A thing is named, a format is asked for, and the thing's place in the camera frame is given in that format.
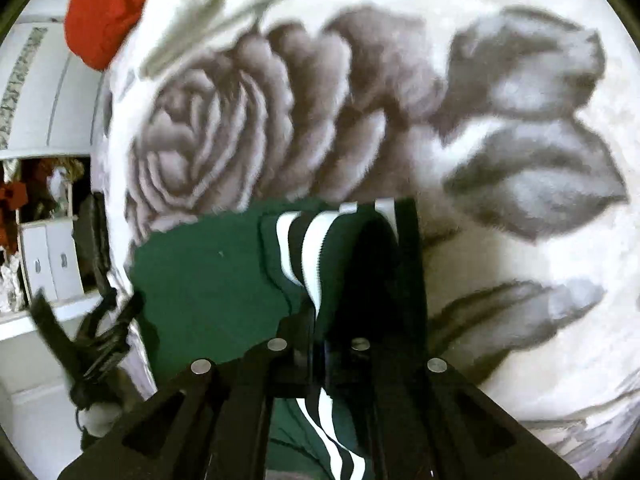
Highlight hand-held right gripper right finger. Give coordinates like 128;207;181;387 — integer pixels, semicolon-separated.
324;338;582;480

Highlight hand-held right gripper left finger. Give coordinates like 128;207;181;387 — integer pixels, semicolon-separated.
57;309;317;480

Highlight white wardrobe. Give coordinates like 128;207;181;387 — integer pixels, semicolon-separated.
0;22;151;461

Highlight red clothes in wardrobe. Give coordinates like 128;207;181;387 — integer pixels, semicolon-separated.
0;180;29;256

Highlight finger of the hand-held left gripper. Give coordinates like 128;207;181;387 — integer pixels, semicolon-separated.
29;291;80;373
80;287;147;377

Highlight red cloth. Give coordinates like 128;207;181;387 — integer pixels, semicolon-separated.
64;0;169;72

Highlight dark hanging cloth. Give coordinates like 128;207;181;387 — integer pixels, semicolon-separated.
79;194;112;292

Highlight white grey floral blanket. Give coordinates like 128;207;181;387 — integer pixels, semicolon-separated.
90;0;640;476

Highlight green and white varsity jacket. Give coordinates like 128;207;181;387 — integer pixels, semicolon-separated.
127;197;429;480

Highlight small white drawer cabinet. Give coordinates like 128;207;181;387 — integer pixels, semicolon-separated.
20;222;84;302

